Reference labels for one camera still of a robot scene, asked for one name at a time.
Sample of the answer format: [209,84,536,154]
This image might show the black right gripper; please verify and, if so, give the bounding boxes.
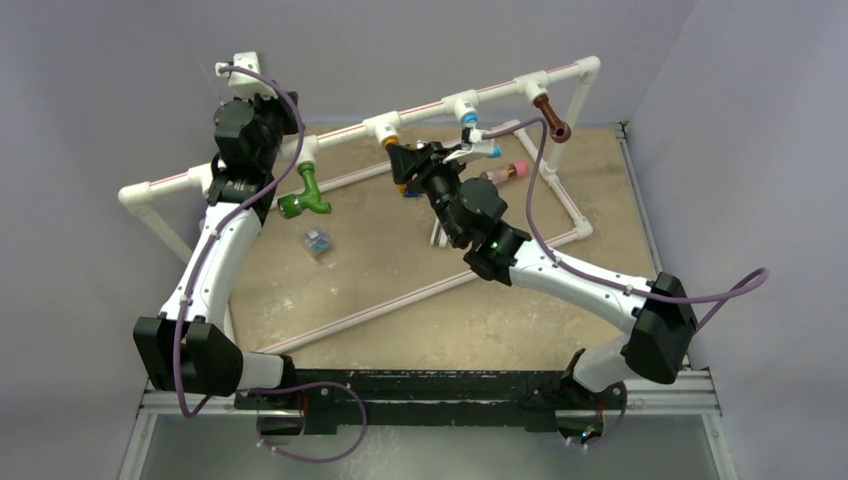
[386,143,468,247]

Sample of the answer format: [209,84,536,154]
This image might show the orange faucet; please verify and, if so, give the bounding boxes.
[383,137,415,195]

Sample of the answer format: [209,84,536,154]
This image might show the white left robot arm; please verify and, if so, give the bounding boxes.
[133,97,298,409]

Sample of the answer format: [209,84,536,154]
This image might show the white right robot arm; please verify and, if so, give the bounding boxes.
[385,142,697,407]

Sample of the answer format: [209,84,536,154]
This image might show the blue faucet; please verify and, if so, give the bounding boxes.
[459,113,501,160]

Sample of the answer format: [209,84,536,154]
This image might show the white rectangular block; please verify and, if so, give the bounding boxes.
[430,220,449,248]

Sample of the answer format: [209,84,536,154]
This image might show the brown pink-capped tube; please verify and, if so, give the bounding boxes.
[479,161,528,185]

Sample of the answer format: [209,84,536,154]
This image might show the clear blue plastic packet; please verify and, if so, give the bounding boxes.
[302,228,332,259]

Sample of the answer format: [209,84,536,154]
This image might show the green faucet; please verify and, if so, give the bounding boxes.
[277,162,332,219]

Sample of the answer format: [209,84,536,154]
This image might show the brown faucet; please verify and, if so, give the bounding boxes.
[532,93,572,144]

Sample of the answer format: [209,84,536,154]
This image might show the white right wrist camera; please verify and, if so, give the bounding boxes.
[442,127,500,165]

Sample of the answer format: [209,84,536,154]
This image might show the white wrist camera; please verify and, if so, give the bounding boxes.
[442,127,500,165]
[214,51,277,101]

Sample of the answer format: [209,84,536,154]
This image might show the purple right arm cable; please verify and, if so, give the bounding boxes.
[482,117,771,333]

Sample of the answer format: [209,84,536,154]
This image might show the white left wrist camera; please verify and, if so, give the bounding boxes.
[214,51,277,101]

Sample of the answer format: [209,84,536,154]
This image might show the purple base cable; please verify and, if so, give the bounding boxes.
[254,382,370,466]

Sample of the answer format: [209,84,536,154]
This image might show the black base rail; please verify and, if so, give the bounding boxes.
[142,367,723,439]

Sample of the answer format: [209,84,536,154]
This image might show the white PVC pipe frame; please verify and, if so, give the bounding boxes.
[118,56,601,353]

